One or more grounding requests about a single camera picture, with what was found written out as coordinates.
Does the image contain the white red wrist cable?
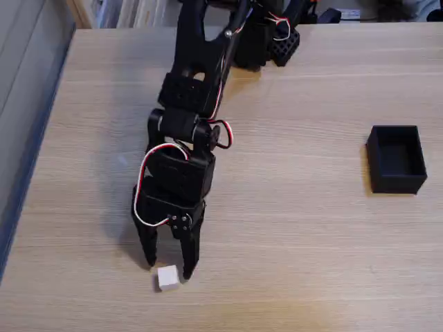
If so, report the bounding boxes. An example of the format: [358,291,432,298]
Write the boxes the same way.
[206,118,236,149]

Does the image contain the white block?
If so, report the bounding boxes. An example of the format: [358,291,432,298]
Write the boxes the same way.
[154,265,182,292]

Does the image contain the small black device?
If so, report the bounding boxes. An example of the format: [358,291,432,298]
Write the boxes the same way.
[317,8,343,24]

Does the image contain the black open box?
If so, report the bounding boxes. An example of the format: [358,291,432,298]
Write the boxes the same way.
[365,124,428,194]

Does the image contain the light wooden frame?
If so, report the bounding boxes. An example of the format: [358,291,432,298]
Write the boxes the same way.
[66,0,93,30]

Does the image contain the white red gripper cable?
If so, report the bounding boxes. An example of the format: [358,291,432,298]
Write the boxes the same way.
[133,142,192,228]

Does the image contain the white red base cable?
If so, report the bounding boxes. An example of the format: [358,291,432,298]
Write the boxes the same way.
[267,12,292,41]

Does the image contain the stack of white panels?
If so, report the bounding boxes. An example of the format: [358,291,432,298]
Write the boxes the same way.
[91,0,179,29]

